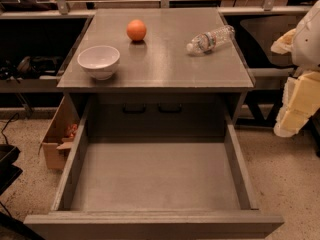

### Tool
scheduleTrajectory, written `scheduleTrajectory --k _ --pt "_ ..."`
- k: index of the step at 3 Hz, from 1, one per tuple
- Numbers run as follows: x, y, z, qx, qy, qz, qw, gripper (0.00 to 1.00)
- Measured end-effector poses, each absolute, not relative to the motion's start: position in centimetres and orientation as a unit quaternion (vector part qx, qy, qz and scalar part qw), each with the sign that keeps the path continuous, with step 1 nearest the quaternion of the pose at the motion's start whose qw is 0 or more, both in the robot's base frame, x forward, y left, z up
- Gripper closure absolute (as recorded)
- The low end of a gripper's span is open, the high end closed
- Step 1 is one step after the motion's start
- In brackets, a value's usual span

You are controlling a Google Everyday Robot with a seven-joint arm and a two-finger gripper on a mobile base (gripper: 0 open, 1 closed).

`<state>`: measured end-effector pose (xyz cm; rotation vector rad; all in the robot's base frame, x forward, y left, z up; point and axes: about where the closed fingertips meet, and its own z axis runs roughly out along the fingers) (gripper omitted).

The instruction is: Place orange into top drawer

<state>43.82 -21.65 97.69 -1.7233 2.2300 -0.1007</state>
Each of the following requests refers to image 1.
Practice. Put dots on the black office chair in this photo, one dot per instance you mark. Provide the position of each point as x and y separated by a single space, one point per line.
255 36

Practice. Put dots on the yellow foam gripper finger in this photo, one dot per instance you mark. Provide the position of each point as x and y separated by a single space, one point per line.
284 44
301 100

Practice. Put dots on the open grey top drawer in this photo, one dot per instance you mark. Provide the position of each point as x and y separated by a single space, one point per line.
177 188

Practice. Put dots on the white ceramic bowl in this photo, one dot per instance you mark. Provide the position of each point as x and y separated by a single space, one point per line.
99 62

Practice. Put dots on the brown cardboard box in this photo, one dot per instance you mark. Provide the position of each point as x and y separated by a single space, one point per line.
56 143

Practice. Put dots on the black drawer handle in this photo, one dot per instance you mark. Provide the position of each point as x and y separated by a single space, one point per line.
169 108
134 108

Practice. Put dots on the black drawer handle left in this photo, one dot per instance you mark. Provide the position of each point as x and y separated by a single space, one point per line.
134 108

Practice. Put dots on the grey cabinet with top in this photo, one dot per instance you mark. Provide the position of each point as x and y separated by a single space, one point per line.
210 87

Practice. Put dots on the orange fruit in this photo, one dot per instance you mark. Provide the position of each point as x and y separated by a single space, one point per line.
136 30

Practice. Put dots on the black headphones on shelf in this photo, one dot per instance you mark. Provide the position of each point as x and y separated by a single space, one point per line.
31 67

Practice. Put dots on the clear plastic water bottle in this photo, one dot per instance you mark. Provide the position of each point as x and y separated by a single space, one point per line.
208 41

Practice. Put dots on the black drawer handle right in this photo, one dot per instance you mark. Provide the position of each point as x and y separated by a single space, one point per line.
169 108

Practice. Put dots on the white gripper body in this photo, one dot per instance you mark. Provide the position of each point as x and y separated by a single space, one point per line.
307 43

